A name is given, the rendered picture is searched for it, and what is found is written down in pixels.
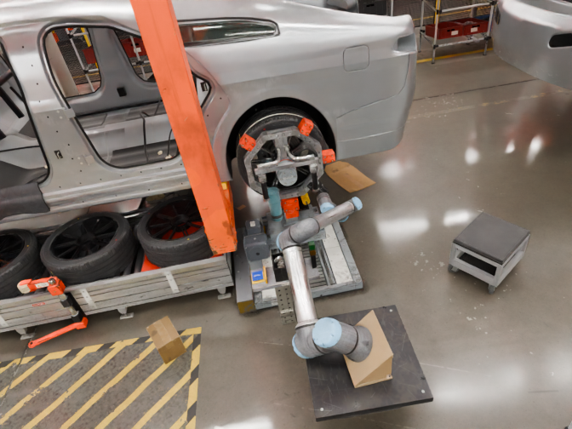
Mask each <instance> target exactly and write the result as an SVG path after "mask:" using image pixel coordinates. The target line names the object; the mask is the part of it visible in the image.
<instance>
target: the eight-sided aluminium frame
mask: <svg viewBox="0 0 572 429"><path fill-rule="evenodd" d="M292 135H295V136H296V137H298V138H299V139H301V140H303V141H305V142H308V143H309V144H311V145H312V147H313V148H314V149H316V151H317V154H318V160H319V163H317V179H319V178H320V177H321V176H322V175H323V156H322V147H321V145H320V142H319V141H317V140H315V139H314V138H312V137H311V136H310V135H308V136H305V135H304V134H301V133H300V131H299V128H297V127H296V126H290V127H287V128H281V129H274V130H268V131H264V132H262V133H261V134H260V136H259V137H258V138H257V140H256V141H255V143H256V145H255V147H254V148H253V150H252V151H251V152H249V151H247V153H245V155H244V157H243V158H244V164H245V167H246V171H247V175H248V179H249V186H250V188H252V189H253V190H256V191H258V192H259V193H261V194H263V193H262V189H261V183H259V182H257V181H255V178H254V175H253V170H252V166H251V162H250V161H251V160H252V159H253V157H254V156H255V155H256V153H257V152H258V151H259V149H261V147H262V146H263V145H264V143H265V142H266V141H267V140H274V139H276V138H283V137H285V136H292ZM310 182H312V175H310V176H309V178H308V179H307V180H306V181H305V182H304V183H303V185H302V186H301V187H296V188H292V189H288V190H283V191H279V197H280V199H286V198H291V197H299V196H304V195H305V194H306V193H307V192H308V191H309V190H310V189H309V188H308V187H307V185H308V184H309V183H310Z"/></svg>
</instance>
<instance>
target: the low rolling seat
mask: <svg viewBox="0 0 572 429"><path fill-rule="evenodd" d="M529 233H530V230H528V229H526V228H523V227H521V226H517V225H515V224H512V223H511V222H508V221H506V220H503V219H500V218H498V217H495V216H493V215H491V214H487V213H484V212H481V213H480V214H479V215H478V216H477V217H476V218H475V219H474V220H473V221H472V222H471V223H470V224H469V225H468V226H467V227H466V228H465V229H464V230H463V231H462V232H461V233H460V234H459V235H458V236H456V237H455V238H454V242H452V246H451V251H450V257H449V264H450V265H449V266H448V270H449V271H450V272H458V271H459V269H461V270H462V271H464V272H467V273H469V274H471V275H473V276H474V277H477V278H479V279H481V280H483V281H484V282H486V283H489V287H488V289H489V293H490V294H493V293H494V291H495V287H496V288H497V286H498V285H499V284H500V283H501V281H502V280H503V279H504V278H505V277H506V275H507V274H508V273H509V272H510V271H511V270H512V268H513V267H514V266H515V265H516V264H517V263H518V262H519V261H520V260H521V258H522V257H523V255H524V252H525V250H526V247H527V243H528V241H529V236H530V234H529Z"/></svg>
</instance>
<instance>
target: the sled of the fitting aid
mask: <svg viewBox="0 0 572 429"><path fill-rule="evenodd" d="M312 208H313V211H314V214H315V216H317V215H319V212H318V209H317V206H315V207H312ZM261 222H262V224H263V227H264V232H265V234H266V235H267V239H268V243H269V248H270V250H271V249H279V247H278V246H277V238H271V237H270V232H269V227H268V223H267V218H266V216H263V217H261ZM322 239H326V231H325V228H323V229H321V230H320V231H319V233H318V234H317V235H315V236H314V237H311V238H309V239H307V240H306V241H305V242H303V243H308V242H311V241H317V240H322Z"/></svg>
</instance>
